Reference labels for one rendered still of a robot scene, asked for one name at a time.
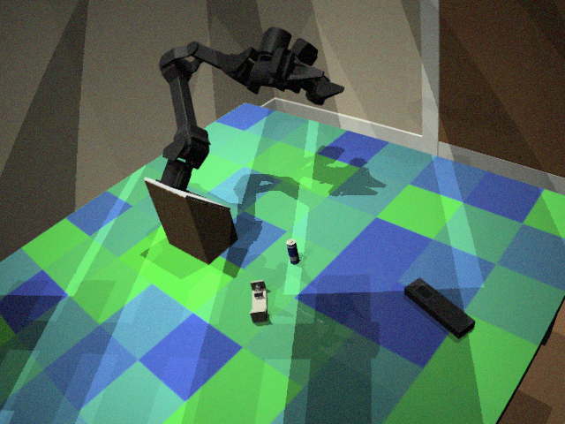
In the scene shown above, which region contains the blue and silver battery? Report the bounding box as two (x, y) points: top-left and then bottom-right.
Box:
(286, 238), (299, 265)

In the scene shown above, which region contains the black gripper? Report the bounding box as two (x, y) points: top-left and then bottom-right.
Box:
(267, 48), (344, 105)

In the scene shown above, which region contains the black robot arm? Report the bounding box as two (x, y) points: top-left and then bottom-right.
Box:
(155, 27), (318, 193)

